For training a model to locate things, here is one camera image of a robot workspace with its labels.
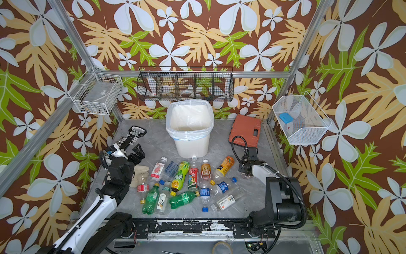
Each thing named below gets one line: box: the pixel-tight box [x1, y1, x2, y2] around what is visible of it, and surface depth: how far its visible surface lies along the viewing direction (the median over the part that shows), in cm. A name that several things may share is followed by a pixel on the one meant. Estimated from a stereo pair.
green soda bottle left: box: [141, 183, 160, 216], surface depth 80 cm
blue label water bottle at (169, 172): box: [158, 160, 179, 186], surface depth 91 cm
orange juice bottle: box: [216, 156, 236, 177], surface depth 93 cm
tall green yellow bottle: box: [169, 160, 191, 197], surface depth 86 cm
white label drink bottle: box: [154, 181, 172, 215], surface depth 80 cm
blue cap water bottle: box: [216, 177, 238, 194], surface depth 84 cm
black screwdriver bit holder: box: [116, 125, 147, 152], surface depth 113 cm
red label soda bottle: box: [187, 155, 200, 192], surface depth 88 cm
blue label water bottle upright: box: [199, 184, 211, 213], surface depth 82 cm
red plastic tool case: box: [228, 114, 262, 148], surface depth 110 cm
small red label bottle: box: [136, 182, 150, 193], surface depth 84 cm
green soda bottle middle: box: [169, 190, 200, 210], surface depth 80 cm
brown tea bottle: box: [200, 159, 212, 182], surface depth 90 cm
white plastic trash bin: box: [165, 98, 215, 159], surface depth 92 cm
